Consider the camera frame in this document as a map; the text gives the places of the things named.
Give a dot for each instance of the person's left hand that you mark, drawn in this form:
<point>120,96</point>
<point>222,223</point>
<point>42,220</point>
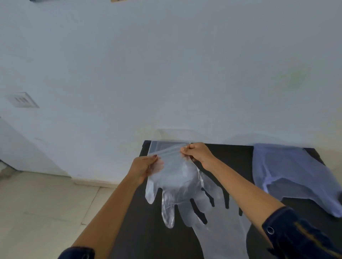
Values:
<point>140,166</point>

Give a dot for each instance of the person's right hand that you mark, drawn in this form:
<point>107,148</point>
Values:
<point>200,154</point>

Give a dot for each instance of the person's left thumb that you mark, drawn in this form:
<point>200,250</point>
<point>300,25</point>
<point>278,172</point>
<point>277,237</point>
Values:
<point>151,158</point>

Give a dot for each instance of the person's right thumb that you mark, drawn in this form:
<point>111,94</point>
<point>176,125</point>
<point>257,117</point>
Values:
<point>186,152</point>

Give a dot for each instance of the clear plastic disposable glove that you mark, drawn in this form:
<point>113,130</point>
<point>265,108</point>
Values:
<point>179,184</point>
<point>224,229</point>

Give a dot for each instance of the person's right forearm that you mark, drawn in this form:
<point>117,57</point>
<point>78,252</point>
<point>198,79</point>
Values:
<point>240,194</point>

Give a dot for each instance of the person's left forearm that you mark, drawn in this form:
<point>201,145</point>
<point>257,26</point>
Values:
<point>109,213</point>

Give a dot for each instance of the lavender cloth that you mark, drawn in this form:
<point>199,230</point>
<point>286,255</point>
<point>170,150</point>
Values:
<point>291,165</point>

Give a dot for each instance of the dark blue left sleeve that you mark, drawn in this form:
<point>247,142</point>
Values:
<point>76,253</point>

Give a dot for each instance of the dark blue sleeve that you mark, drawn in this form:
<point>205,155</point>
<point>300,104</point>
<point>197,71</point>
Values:
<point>296,237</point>
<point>76,253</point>

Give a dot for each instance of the dark blue right sleeve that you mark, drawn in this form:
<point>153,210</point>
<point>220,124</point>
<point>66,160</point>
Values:
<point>296,237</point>

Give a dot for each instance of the white wall socket plate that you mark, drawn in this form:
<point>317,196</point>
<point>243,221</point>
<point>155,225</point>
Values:
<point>22,100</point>

